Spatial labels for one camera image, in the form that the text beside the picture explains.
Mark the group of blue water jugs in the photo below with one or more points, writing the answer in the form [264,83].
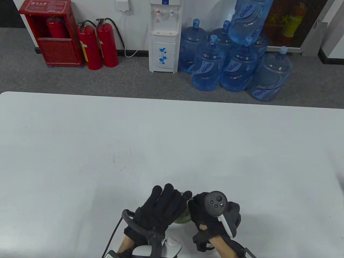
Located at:
[236,67]

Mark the red fire extinguisher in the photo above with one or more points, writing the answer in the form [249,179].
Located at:
[57,28]
[107,45]
[90,48]

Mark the black and white hand controller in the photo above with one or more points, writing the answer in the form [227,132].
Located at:
[215,201]
[172,246]

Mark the person's right forearm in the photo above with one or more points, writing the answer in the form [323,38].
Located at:
[225,248]

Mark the white wall box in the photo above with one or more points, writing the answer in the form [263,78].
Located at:
[122,4]

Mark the dark poster panel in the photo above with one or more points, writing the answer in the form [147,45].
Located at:
[290,21]

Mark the person's left forearm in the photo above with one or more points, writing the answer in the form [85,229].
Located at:
[126,244]

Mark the white water dispenser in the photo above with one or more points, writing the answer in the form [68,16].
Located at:
[164,48]

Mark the person's left hand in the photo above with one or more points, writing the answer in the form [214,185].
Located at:
[161,207]

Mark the red fire extinguisher cabinet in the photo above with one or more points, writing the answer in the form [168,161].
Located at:
[60,51]

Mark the person's right hand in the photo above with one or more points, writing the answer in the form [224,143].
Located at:
[199,213]

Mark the grey metal post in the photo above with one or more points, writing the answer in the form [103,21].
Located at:
[314,37]

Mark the glass seasoning bottle black lid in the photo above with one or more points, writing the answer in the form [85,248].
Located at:
[182,192]

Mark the green seasoning dish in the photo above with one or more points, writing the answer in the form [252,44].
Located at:
[184,218]

